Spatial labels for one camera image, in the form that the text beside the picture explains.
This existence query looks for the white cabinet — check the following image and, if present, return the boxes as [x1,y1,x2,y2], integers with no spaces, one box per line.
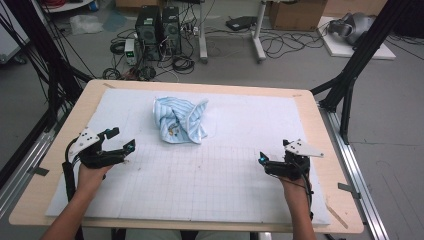
[0,0,32,65]

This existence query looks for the thin wooden strip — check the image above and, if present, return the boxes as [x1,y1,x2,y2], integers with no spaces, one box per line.
[325,203,350,230]

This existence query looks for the blue striped towel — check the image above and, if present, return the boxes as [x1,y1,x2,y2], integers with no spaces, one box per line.
[152,96,210,145]

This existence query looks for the brown cardboard box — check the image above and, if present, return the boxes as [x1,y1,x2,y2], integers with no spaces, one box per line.
[268,0,328,32]

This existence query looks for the black metal frame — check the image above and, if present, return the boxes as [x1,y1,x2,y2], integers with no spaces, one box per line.
[0,0,95,132]
[309,0,415,146]

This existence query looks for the white desk leg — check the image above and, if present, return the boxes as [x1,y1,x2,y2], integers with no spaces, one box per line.
[251,0,268,63]
[197,0,209,64]

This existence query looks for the white floor board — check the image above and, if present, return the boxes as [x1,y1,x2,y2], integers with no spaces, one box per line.
[316,15,397,61]

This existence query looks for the person's left hand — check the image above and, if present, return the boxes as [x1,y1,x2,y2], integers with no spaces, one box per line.
[77,163,114,201]

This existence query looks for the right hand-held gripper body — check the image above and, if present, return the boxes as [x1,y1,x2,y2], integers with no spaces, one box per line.
[266,139,325,181]

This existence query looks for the clear plastic bag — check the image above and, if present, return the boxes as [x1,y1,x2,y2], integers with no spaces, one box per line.
[68,14,105,36]

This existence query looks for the wide black computer tower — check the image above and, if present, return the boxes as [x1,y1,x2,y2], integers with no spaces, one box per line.
[134,4,163,62]

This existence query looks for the black flat device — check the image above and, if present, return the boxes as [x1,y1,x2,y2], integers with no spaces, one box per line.
[225,15,258,32]

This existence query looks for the grey metal bracket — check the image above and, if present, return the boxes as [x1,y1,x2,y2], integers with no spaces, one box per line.
[337,182,362,200]

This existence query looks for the grey headset device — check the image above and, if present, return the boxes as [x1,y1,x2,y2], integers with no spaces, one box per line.
[327,12,376,46]

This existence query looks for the loose floor cables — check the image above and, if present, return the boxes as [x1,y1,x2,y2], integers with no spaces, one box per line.
[259,27,323,60]

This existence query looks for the coiled black cable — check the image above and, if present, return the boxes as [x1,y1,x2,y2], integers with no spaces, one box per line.
[171,54,196,75]

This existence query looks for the white foam mat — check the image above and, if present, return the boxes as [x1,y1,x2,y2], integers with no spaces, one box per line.
[45,88,332,226]

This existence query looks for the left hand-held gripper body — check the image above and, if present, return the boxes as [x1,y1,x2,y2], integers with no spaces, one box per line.
[68,127,127,170]

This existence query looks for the white power supply box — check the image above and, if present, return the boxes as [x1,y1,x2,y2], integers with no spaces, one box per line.
[123,38,138,66]

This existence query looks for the aluminium rail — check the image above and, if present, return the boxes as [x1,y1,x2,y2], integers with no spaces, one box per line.
[318,102,391,240]
[0,109,69,218]

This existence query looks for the person's right hand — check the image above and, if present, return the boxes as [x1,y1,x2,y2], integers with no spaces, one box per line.
[279,177,313,205]

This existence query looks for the wooden table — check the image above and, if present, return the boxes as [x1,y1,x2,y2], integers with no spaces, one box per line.
[8,79,365,234]

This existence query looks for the narrow black computer tower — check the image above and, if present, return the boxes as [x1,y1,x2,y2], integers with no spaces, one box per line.
[161,5,183,56]

